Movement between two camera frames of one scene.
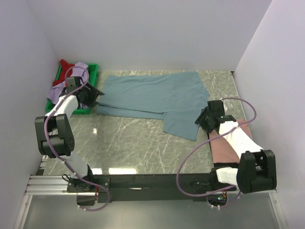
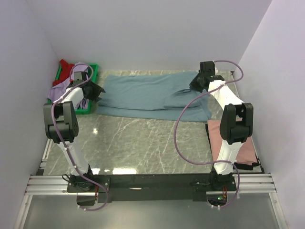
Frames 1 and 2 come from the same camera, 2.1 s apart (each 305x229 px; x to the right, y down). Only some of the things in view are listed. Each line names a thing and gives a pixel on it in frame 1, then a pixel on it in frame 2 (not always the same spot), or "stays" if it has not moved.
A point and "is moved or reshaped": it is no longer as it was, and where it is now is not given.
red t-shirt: x=65 y=66 stays
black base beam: x=143 y=188 stays
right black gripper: x=207 y=128 → x=193 y=85
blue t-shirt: x=177 y=98 is moved or reshaped
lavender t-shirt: x=55 y=93 stays
